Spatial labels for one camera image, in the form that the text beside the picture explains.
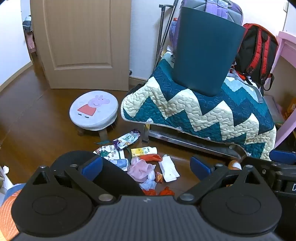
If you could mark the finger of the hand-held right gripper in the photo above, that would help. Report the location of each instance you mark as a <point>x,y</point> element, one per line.
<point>283,154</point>

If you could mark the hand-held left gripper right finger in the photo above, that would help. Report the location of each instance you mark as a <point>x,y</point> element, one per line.
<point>198,165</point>

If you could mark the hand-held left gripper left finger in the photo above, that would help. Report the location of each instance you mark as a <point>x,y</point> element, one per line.
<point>92,165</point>

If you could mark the green white snack bag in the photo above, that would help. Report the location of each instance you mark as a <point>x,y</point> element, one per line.
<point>108,151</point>

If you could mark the purple white snack wrapper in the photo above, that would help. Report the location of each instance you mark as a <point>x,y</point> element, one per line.
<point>127,139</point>

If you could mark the dark teal bin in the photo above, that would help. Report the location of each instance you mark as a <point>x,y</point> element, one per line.
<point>203,51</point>

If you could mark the dark green strip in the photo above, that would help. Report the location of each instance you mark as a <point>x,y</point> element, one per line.
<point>101,141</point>

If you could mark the blue white packet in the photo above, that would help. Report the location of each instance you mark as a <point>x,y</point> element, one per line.
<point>121,163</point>

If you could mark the orange toy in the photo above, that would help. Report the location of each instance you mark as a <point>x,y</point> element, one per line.
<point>234,165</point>

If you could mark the small orange wrapper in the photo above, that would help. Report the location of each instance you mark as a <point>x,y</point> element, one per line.
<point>159,178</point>

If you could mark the red crumpled wrapper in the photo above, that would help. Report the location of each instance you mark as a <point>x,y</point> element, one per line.
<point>150,192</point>
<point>167,191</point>

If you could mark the pink plastic bag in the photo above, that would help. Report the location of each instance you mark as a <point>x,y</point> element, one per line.
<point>138,169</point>

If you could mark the red flat wrapper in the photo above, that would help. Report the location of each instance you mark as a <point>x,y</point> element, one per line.
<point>150,158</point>

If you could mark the round stool with pig print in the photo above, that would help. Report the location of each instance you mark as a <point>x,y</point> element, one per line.
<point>92,115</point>

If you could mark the yellow drink bottle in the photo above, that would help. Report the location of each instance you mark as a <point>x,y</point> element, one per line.
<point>141,151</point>

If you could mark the white crumpled plastic bag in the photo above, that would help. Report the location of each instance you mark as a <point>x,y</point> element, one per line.
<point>148,184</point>

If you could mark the teal cream zigzag quilted blanket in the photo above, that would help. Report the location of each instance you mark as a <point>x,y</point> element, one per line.
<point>185,109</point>

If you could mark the white crumpled tissue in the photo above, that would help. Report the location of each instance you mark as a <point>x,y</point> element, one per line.
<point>5,169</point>

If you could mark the orange cloth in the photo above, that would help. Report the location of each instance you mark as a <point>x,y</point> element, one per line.
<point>7,208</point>

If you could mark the red black backpack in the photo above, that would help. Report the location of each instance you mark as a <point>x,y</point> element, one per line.
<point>256,51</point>

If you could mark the pink desk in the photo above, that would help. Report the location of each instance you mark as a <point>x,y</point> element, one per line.
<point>286,44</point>

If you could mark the beige wooden door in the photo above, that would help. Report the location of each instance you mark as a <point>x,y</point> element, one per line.
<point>81,34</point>

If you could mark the dark hanging cloth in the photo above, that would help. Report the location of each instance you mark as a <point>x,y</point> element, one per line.
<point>29,34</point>

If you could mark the black walking stick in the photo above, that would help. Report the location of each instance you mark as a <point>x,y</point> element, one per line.
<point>170,20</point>

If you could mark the purple grey backpack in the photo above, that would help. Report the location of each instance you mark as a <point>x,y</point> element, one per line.
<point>222,9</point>

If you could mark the metal bench frame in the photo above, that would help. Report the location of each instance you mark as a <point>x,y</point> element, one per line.
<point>185,141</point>

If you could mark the beige light switch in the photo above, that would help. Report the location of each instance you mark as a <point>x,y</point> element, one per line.
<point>286,5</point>

